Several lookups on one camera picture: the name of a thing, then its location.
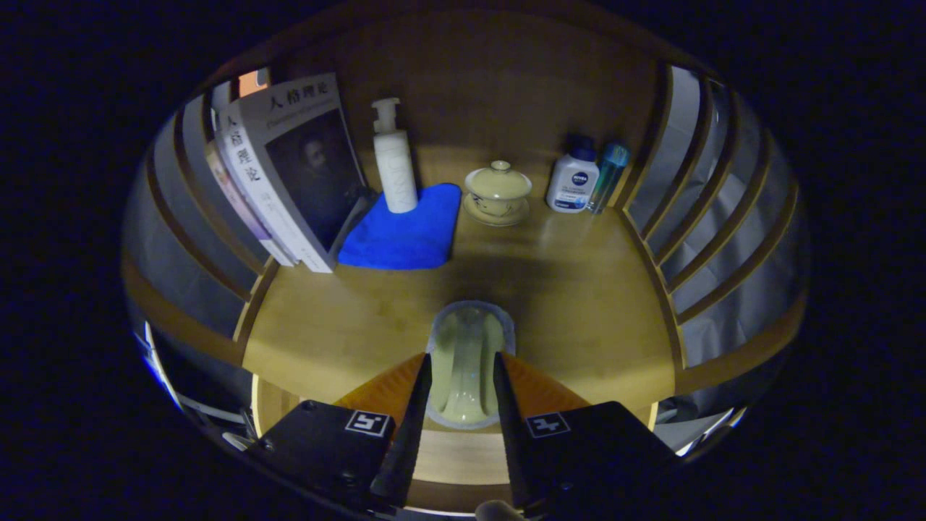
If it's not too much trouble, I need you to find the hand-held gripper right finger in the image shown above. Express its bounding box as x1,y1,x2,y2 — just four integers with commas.
494,352,681,516

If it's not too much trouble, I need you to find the thick white portrait book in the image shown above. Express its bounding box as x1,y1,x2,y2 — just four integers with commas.
217,71,378,274

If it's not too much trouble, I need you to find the blue folded cloth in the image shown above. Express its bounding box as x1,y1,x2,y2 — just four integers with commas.
338,182,462,271

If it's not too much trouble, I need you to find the thin white book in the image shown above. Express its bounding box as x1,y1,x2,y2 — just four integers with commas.
210,81,300,267

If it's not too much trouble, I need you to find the wooden cabinet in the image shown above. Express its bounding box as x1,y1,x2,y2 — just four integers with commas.
122,7,810,516

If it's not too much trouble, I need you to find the beige lidded teacup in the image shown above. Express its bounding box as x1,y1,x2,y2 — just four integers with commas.
463,161,533,228

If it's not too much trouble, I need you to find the white pump bottle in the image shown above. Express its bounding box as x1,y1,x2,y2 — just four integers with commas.
371,98,419,214

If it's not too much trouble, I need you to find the white lotion bottle blue cap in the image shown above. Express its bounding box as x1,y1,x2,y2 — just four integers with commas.
546,135,600,214

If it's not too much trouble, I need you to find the wooden countertop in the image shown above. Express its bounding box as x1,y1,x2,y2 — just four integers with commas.
242,185,678,415

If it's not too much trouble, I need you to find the pale green scrub brush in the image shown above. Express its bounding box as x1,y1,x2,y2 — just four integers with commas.
425,300,517,431

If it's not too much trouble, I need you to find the teal slim bottle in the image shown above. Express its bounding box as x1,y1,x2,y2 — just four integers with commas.
587,143,632,215

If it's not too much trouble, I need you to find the thin purple book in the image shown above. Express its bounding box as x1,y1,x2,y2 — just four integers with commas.
205,141,280,258

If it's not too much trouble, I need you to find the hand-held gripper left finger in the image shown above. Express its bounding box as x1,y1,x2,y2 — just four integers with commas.
246,352,433,512

